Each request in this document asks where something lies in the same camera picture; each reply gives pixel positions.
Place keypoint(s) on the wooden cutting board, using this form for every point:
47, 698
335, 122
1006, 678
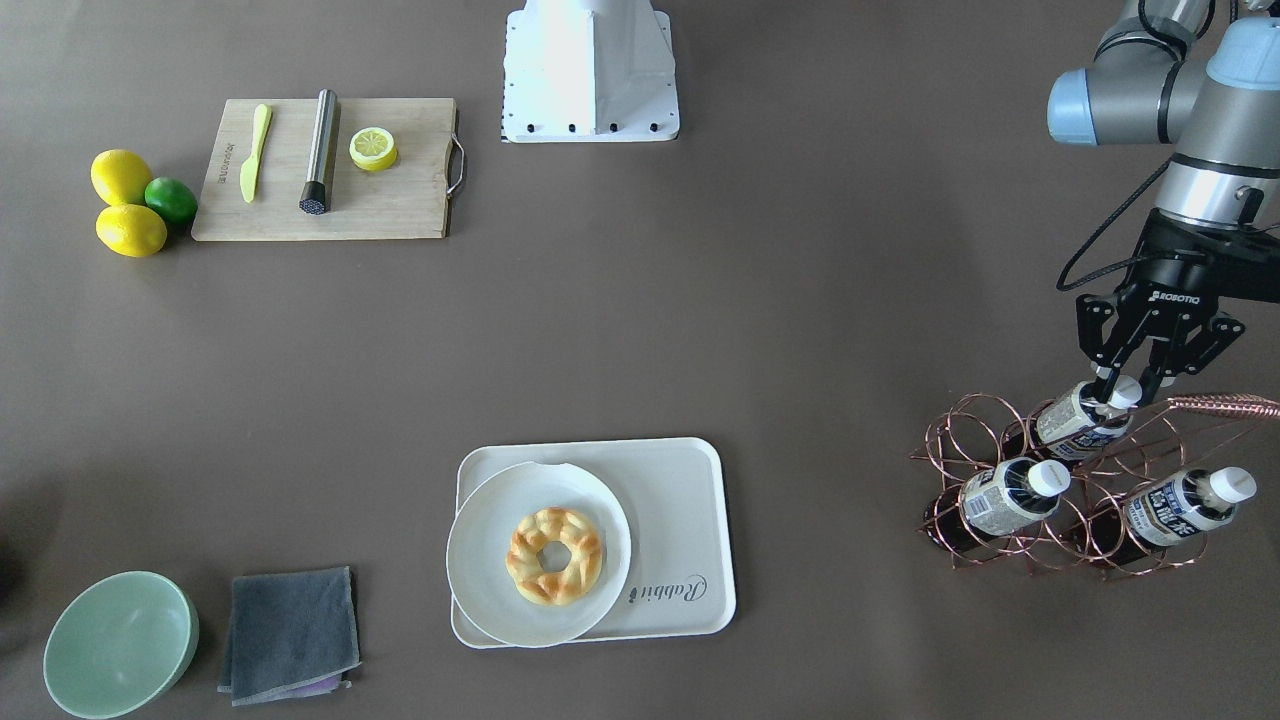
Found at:
406, 202

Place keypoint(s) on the white round plate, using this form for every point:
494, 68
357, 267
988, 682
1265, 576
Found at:
477, 549

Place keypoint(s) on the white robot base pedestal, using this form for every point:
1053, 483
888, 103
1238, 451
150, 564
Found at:
589, 72

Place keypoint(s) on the tea bottle top rack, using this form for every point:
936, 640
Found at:
1076, 426

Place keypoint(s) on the copper wire bottle rack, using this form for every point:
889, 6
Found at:
1176, 433

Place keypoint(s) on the white serving tray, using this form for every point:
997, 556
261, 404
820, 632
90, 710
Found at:
680, 580

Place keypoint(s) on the yellow lemon near board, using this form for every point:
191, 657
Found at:
132, 230

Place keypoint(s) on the tea bottle rack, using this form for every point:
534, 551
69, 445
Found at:
1076, 426
995, 503
1165, 514

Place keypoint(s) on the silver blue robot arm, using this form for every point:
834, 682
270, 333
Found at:
1220, 116

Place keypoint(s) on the braided ring pastry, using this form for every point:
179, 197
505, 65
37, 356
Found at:
555, 556

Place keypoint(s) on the yellow lemon far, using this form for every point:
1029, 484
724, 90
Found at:
120, 177

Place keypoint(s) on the grey folded cloth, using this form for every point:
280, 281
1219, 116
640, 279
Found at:
291, 635

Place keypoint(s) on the half lemon slice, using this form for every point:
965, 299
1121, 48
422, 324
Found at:
373, 149

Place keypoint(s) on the mint green bowl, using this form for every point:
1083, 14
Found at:
121, 643

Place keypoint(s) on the yellow plastic knife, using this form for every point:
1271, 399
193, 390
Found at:
249, 172

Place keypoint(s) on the green lime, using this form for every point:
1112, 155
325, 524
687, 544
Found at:
172, 199

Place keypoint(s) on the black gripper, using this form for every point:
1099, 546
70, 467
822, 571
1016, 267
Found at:
1178, 274

